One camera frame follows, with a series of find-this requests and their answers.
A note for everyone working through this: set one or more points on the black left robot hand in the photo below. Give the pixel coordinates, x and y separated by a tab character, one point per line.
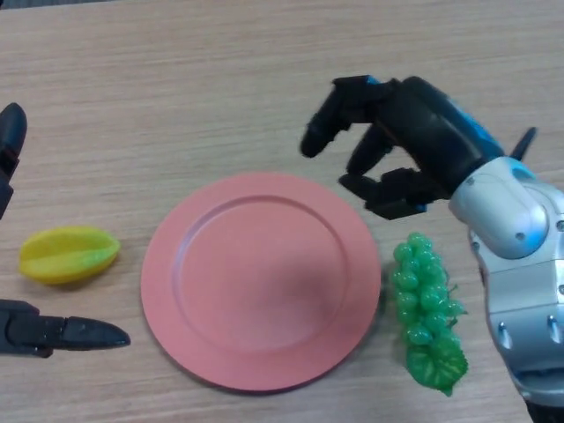
26	330

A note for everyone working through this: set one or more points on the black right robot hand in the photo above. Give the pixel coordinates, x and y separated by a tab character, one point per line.
432	136

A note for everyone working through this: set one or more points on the green plastic grape bunch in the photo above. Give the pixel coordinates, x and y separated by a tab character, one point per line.
423	299

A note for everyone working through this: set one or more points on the pink round plate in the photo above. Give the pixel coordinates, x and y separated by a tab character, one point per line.
260	282

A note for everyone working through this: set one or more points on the yellow plastic starfruit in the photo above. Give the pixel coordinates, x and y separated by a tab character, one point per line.
66	255

